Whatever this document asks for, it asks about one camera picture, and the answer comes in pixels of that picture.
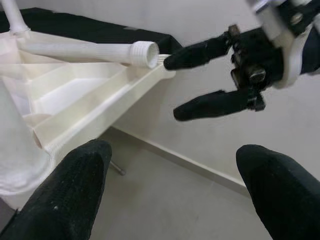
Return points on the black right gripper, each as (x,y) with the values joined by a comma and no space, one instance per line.
(257,57)

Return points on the white plastic table leg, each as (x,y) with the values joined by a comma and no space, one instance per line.
(13,15)
(87,51)

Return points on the white plastic children table top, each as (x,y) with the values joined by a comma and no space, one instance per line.
(87,100)

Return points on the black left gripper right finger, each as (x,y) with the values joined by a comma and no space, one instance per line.
(287,200)

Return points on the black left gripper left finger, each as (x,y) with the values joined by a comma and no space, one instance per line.
(62,200)

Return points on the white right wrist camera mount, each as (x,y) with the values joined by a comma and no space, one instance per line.
(296,55)

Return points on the black tablecloth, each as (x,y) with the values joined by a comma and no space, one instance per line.
(87,27)

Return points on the thin metal table leg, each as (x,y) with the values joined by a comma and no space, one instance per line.
(118,168)

